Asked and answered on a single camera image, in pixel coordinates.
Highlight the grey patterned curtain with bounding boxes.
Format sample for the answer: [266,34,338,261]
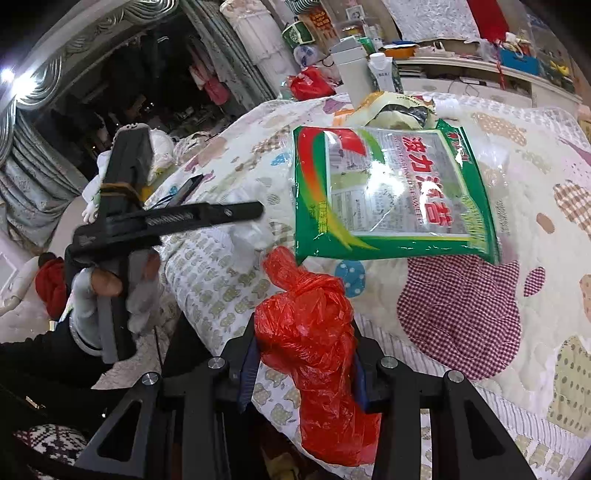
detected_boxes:
[0,111,89,247]

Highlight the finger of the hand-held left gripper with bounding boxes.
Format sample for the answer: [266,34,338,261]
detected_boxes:
[145,202,265,228]
[172,174,205,205]

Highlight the red cloth cover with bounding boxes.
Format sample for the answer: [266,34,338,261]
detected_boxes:
[466,0,509,41]

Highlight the patterned knit clothing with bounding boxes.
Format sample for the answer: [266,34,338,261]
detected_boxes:
[14,424,89,468]

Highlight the white quilted cover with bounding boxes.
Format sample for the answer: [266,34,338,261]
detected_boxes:
[381,0,481,43]

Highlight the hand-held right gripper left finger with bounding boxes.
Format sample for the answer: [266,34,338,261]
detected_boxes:
[69,318,260,480]

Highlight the blue box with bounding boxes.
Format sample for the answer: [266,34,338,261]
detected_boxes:
[500,46,542,78]

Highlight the yellow white snack packet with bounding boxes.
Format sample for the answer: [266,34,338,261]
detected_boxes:
[353,91,437,132]

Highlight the white blue printed plastic bag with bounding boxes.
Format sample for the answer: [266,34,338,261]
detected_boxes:
[293,44,329,68]

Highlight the pink hanging garment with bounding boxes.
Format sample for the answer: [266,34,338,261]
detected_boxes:
[188,46,232,106]

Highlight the white green carton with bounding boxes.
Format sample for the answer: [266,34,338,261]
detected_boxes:
[368,52,399,94]

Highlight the person's left hand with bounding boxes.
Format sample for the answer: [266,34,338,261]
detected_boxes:
[69,251,163,335]

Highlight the person's left forearm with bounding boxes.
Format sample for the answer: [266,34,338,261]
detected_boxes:
[0,318,121,394]

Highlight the green seaweed packet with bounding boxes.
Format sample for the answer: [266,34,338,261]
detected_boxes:
[293,119,502,265]

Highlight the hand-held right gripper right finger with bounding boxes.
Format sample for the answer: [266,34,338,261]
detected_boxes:
[353,323,532,480]

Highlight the patchwork quilted blanket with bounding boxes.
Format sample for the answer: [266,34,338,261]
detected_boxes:
[143,92,591,480]

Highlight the red plastic bag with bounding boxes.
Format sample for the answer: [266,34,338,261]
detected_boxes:
[254,246,384,467]

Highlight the green box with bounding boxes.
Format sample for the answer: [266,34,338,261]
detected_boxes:
[283,21,315,49]

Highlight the red shopping bag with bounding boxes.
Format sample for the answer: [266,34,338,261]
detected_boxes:
[288,66,336,101]

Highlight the white cabinet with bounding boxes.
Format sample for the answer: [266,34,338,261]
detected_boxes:
[397,46,583,110]

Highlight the white lace curtain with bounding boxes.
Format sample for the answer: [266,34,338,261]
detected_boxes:
[221,0,297,89]

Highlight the white thermos flask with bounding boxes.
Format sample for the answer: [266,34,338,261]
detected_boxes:
[330,39,371,104]

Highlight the red garment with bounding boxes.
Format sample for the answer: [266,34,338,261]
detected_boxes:
[34,256,71,320]

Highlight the white tissue wad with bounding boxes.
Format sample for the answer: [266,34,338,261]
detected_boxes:
[226,222,276,274]

